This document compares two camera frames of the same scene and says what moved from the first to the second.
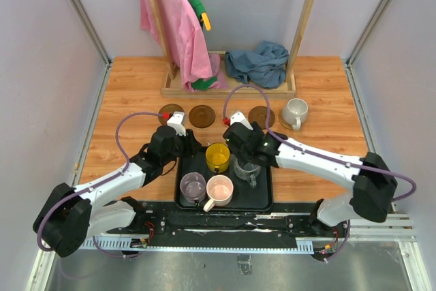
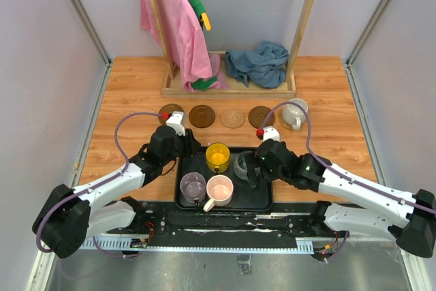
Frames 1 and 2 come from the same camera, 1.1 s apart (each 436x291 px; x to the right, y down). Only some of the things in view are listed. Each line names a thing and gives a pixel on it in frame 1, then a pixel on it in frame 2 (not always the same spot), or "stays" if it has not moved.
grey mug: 248,171 stays
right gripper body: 242,157 to 268,174
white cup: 296,110 stays
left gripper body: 183,148 stays
